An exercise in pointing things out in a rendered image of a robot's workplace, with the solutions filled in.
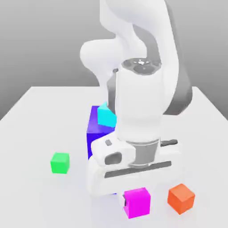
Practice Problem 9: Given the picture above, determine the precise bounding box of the large blue box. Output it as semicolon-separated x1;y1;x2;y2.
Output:
86;105;118;195

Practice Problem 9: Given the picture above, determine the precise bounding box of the small orange cube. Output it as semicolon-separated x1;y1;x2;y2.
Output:
167;183;196;215

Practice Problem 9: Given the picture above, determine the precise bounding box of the small magenta cube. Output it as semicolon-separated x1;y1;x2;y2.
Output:
123;187;151;219

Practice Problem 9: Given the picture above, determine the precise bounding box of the small cyan cube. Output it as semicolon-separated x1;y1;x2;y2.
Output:
97;102;117;128

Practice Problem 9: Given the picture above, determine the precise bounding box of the small green cube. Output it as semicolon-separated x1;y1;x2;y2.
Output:
50;152;70;175

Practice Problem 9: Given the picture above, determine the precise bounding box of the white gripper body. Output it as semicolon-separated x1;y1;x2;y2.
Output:
86;155;181;198

